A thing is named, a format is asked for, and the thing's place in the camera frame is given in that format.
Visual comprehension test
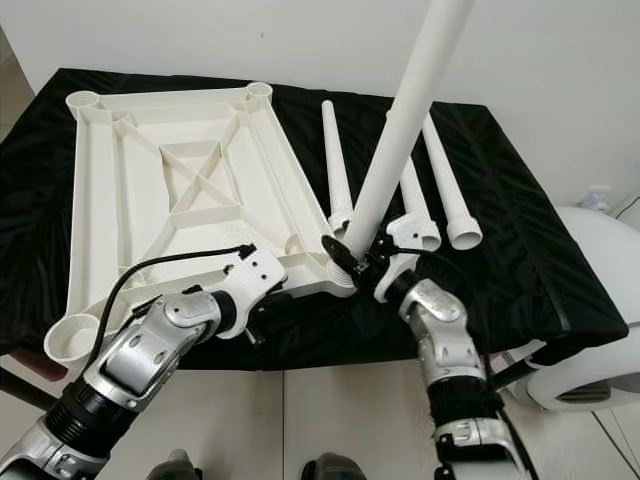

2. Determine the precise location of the grey robot right leg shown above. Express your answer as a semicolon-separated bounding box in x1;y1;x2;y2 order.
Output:
300;455;371;480

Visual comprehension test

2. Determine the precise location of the black metal table leg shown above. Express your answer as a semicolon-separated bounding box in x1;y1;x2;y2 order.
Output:
488;352;556;389
0;372;61;411

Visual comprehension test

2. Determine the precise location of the black tablecloth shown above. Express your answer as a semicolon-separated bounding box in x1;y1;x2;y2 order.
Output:
0;68;640;371

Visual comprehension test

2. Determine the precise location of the grey robot leg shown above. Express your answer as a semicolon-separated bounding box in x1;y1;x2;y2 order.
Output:
300;455;371;480
155;452;201;480

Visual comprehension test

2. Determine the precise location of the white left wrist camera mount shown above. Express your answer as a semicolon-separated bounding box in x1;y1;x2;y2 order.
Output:
215;245;286;319

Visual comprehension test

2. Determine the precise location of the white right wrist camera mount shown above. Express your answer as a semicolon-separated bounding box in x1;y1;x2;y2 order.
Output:
370;215;431;304

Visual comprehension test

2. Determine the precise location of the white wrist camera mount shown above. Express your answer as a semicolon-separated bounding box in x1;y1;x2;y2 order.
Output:
215;245;286;319
370;215;431;304

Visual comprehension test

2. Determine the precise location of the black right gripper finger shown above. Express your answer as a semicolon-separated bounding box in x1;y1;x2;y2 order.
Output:
323;236;361;286

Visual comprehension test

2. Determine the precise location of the white plastic children table top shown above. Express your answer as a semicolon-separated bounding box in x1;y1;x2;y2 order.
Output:
43;82;361;366

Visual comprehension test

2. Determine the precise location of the pink cloth piece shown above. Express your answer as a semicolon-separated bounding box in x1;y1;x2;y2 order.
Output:
28;352;73;383

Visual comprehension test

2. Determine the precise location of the grey robot left leg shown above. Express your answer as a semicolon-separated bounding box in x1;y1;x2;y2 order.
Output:
155;452;201;480

